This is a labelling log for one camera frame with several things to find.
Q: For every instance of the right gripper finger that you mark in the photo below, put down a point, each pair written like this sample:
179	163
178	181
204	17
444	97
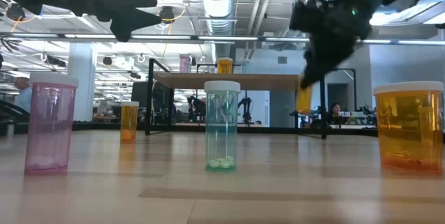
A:
320	65

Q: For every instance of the small orange pill bottle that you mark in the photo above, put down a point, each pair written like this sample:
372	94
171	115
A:
304	100
129	123

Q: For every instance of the pink pill bottle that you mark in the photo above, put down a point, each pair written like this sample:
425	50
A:
50	130
184	64

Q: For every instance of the teal pill bottle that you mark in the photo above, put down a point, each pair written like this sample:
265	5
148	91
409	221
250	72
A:
221	130
245	67

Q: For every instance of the large orange pill bottle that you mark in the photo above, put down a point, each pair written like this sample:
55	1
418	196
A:
224	66
406	130

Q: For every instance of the black background robot arm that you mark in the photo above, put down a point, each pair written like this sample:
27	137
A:
245	107
196	107

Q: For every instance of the wooden shelf with black legs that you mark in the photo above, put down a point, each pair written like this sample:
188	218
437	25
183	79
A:
226	81

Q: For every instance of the overhead rig crossbar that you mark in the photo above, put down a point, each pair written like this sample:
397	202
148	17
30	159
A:
156	37

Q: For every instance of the person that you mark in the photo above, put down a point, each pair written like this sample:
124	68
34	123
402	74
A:
334	111
23	95

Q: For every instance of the white round column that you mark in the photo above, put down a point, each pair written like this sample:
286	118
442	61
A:
82	85

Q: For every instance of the black overhead camera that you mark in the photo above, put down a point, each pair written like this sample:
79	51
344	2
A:
167	13

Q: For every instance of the silver ventilation duct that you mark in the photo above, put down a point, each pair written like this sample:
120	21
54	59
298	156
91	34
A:
219	1

